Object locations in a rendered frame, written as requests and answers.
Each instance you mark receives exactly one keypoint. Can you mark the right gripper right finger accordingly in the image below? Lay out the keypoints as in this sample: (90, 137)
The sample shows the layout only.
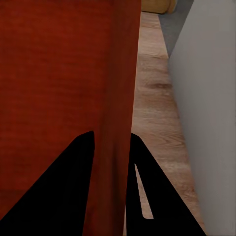
(171, 215)

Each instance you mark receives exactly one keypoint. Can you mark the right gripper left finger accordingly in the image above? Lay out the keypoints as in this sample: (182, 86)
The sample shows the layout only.
(56, 203)

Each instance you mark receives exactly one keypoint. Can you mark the storage box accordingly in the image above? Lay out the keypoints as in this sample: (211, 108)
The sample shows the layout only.
(68, 67)

